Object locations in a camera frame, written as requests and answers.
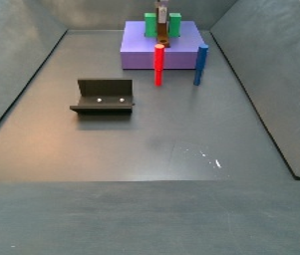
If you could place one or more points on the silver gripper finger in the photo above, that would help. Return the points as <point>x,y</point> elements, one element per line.
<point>158,3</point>
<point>161,13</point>

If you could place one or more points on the brown T-shaped block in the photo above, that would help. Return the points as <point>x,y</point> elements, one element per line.
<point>161,30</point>

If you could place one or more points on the purple board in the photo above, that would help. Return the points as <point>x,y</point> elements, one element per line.
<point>137,47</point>

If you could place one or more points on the green U-shaped block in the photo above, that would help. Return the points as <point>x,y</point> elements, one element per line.
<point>173,24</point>

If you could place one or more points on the red peg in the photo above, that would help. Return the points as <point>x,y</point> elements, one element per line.
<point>158,63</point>

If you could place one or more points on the blue peg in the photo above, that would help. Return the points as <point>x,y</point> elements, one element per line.
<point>200,63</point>

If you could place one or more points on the black angle bracket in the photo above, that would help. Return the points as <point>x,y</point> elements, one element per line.
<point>105,96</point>

